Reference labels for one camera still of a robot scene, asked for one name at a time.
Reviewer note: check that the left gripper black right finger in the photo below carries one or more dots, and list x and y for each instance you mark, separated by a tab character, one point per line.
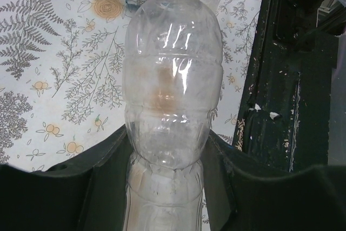
243	194

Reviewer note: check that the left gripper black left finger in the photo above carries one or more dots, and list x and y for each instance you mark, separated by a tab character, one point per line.
86	192

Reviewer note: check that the clear bottle green logo cap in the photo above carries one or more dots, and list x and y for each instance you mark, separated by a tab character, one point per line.
172	75

